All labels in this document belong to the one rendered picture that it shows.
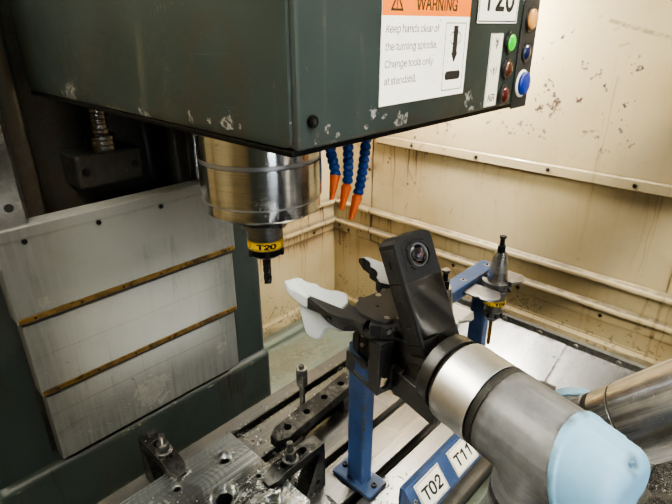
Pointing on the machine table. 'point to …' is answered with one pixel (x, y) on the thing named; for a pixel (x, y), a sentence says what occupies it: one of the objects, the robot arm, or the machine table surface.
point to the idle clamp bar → (339, 394)
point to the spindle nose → (256, 183)
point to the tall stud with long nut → (301, 381)
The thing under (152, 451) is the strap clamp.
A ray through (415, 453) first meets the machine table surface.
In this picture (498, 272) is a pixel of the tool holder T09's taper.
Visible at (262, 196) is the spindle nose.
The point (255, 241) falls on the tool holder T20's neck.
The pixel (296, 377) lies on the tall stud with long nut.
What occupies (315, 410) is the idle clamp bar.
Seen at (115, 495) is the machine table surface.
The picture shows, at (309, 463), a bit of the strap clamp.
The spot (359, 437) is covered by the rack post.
